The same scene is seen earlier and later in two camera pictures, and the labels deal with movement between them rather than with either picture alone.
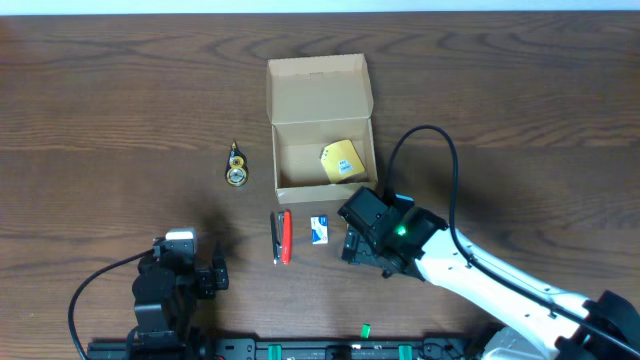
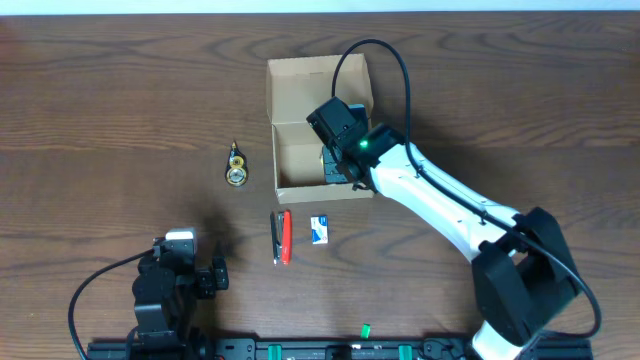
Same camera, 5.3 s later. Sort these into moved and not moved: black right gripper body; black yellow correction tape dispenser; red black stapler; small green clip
Moved: black right gripper body
Not moved: red black stapler; black yellow correction tape dispenser; small green clip
